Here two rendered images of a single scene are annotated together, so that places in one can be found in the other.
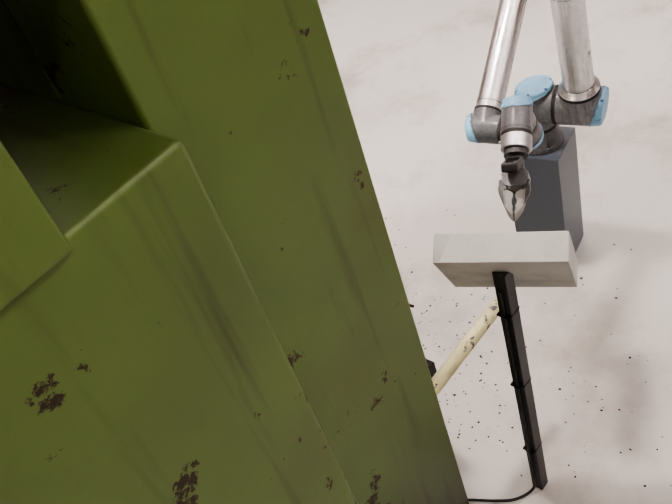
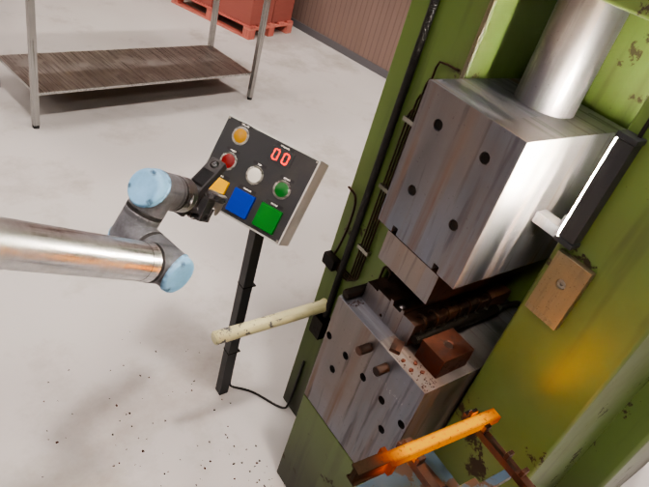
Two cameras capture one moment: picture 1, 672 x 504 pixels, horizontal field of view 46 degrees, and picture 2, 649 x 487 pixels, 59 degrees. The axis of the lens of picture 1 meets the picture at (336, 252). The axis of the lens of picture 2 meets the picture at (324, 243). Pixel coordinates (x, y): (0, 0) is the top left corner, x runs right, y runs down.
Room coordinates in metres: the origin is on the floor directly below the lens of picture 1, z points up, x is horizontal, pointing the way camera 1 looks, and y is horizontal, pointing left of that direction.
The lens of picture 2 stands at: (3.02, -0.39, 1.96)
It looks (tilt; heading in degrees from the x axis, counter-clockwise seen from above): 35 degrees down; 172
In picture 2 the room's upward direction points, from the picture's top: 17 degrees clockwise
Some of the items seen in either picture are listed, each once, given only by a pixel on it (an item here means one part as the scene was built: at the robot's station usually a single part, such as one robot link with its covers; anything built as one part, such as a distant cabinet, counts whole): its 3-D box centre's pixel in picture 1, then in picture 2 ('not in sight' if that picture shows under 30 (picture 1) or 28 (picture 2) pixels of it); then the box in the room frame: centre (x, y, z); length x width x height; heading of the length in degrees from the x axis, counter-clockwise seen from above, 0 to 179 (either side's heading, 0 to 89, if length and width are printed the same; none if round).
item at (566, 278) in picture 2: not in sight; (558, 290); (2.02, 0.30, 1.27); 0.09 x 0.02 x 0.17; 37
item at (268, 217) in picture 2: not in sight; (268, 218); (1.61, -0.37, 1.01); 0.07 x 0.05 x 0.07; 62
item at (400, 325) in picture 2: not in sight; (438, 293); (1.72, 0.17, 0.96); 0.42 x 0.20 x 0.09; 127
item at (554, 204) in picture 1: (546, 197); not in sight; (2.50, -0.92, 0.30); 0.22 x 0.22 x 0.60; 47
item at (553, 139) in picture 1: (538, 131); not in sight; (2.50, -0.92, 0.65); 0.19 x 0.19 x 0.10
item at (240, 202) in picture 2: not in sight; (240, 203); (1.56, -0.46, 1.01); 0.07 x 0.05 x 0.07; 62
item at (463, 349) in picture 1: (463, 348); (272, 320); (1.62, -0.27, 0.62); 0.44 x 0.05 x 0.05; 127
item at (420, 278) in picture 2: not in sight; (459, 251); (1.72, 0.17, 1.12); 0.42 x 0.20 x 0.10; 127
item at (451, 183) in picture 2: not in sight; (508, 186); (1.75, 0.20, 1.37); 0.42 x 0.39 x 0.40; 127
